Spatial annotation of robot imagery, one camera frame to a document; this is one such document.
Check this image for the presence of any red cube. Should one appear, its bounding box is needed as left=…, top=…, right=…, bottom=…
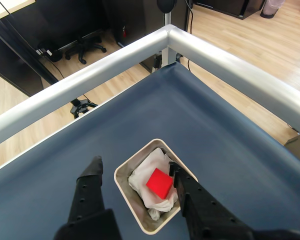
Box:
left=145, top=167, right=174, bottom=200

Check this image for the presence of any silver vertical cart post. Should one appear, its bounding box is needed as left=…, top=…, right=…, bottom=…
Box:
left=161, top=11, right=178, bottom=69

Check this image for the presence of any white crumpled tissue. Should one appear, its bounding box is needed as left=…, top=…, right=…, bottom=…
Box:
left=128, top=147, right=180, bottom=221

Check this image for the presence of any black office chair base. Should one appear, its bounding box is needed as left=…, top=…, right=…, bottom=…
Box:
left=64, top=34, right=108, bottom=65

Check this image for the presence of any beige open box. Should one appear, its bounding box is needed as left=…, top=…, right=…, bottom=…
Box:
left=113, top=138, right=200, bottom=235

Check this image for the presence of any black desk panel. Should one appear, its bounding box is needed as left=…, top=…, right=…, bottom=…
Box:
left=0, top=24, right=45, bottom=97

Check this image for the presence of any black power strip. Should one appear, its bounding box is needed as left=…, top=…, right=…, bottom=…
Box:
left=36, top=42, right=62, bottom=63

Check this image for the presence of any silver metal cart rail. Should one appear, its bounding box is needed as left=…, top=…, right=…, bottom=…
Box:
left=0, top=24, right=300, bottom=151

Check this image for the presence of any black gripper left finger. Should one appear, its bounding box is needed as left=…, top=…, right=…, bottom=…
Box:
left=53, top=155, right=123, bottom=240

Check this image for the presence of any black round post head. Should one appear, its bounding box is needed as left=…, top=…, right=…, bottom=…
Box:
left=156, top=0, right=178, bottom=14

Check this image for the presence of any black stand base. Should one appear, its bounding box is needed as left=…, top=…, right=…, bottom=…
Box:
left=69, top=94, right=99, bottom=120

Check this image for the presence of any black low cabinet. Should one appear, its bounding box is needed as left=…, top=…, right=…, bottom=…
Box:
left=192, top=0, right=266, bottom=21

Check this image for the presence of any thin black cable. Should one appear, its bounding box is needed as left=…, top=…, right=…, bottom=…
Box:
left=185, top=0, right=194, bottom=35

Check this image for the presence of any translucent trash bin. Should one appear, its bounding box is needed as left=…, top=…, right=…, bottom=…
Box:
left=259, top=0, right=286, bottom=19

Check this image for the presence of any light wood desk top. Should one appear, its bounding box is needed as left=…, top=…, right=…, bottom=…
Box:
left=0, top=0, right=37, bottom=19

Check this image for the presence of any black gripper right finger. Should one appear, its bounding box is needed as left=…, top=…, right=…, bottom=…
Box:
left=168, top=161, right=256, bottom=240

